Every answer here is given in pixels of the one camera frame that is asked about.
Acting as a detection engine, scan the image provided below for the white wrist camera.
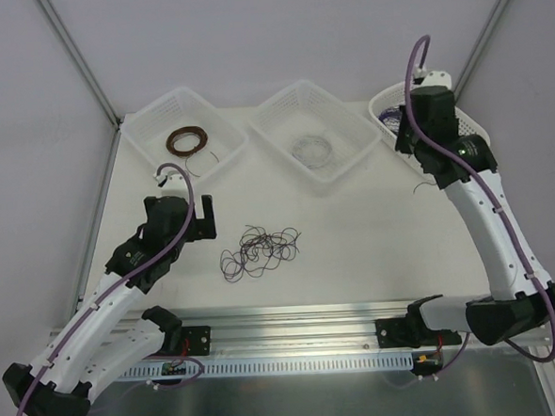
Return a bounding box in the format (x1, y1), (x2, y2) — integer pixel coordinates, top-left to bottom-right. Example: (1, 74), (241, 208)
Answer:
(412, 67), (452, 90)
(153, 171), (187, 188)

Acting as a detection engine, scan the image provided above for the right white perforated basket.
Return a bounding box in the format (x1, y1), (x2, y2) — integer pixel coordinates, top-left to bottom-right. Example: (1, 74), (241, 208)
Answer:
(366, 75), (493, 185)

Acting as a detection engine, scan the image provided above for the brown wire coil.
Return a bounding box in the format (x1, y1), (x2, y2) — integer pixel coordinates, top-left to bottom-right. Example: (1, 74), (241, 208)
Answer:
(165, 125), (222, 180)

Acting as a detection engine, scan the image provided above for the white wire coil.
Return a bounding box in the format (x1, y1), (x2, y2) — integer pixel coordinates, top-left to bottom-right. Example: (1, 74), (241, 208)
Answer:
(290, 133), (335, 171)

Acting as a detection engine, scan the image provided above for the aluminium frame post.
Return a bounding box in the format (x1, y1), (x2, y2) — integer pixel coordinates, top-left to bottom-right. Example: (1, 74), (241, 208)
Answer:
(33, 0), (121, 129)
(453, 0), (513, 101)

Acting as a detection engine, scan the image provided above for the left white perforated basket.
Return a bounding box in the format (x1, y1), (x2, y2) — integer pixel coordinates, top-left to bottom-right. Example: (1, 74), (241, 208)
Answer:
(120, 88), (249, 186)

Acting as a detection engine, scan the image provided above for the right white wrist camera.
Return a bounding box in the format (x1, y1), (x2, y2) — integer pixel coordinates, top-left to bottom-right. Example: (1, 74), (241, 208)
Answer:
(412, 67), (452, 90)

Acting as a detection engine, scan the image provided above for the right aluminium frame post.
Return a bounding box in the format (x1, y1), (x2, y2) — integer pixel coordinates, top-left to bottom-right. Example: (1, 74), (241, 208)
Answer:
(453, 0), (513, 101)

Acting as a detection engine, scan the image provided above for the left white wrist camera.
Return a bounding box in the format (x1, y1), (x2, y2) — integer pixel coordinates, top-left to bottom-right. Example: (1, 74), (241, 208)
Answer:
(153, 171), (187, 188)

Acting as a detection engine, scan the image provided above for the white perforated basket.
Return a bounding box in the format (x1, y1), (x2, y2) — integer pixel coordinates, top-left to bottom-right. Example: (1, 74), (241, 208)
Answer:
(366, 75), (493, 185)
(120, 88), (249, 186)
(248, 80), (382, 197)

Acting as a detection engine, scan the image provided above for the purple wire coil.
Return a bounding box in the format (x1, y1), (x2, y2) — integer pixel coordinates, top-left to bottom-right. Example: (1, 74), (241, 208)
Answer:
(376, 105), (404, 132)

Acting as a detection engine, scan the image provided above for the slotted white cable duct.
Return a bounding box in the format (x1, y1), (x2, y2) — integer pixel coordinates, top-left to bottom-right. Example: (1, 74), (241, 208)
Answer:
(119, 351), (414, 381)

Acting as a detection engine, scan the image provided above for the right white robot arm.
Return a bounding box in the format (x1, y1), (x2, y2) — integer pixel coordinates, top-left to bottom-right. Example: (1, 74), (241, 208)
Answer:
(395, 85), (555, 345)

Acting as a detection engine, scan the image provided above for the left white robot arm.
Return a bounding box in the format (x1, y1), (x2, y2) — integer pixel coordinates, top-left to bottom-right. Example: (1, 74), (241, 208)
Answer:
(2, 194), (217, 416)

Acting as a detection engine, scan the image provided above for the left aluminium frame post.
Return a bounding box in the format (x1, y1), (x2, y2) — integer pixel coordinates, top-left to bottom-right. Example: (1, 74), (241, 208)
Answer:
(33, 0), (121, 129)

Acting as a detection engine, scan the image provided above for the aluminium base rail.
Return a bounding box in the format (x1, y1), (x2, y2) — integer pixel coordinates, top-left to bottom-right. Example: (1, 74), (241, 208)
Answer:
(167, 301), (408, 360)

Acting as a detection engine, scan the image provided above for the middle white perforated basket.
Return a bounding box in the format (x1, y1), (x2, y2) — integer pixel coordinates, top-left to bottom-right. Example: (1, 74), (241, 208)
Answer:
(248, 80), (382, 197)

